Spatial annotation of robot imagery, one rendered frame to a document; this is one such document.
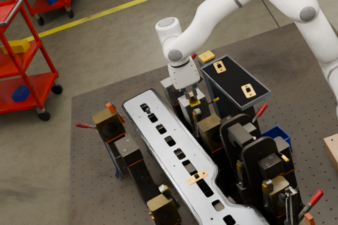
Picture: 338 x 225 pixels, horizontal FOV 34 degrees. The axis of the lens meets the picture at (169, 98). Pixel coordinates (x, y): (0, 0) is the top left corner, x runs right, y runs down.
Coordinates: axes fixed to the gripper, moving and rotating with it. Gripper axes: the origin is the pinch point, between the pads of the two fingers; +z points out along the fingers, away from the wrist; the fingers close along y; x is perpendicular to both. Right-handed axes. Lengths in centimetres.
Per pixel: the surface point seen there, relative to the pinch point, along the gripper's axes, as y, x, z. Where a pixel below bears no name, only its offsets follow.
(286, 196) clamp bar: -11, 56, 9
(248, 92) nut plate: -22.1, -4.0, 12.4
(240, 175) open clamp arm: -4.7, 23.5, 25.4
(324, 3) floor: -159, -229, 123
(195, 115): -0.4, -13.1, 19.4
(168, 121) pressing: 10.2, -29.1, 28.5
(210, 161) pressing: 2.0, 6.6, 28.8
